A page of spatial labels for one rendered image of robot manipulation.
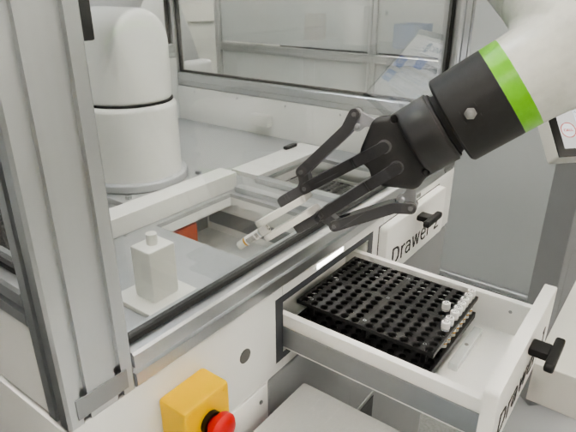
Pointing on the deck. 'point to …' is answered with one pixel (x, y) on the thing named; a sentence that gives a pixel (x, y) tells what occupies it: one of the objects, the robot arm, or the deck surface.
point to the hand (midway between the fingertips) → (287, 216)
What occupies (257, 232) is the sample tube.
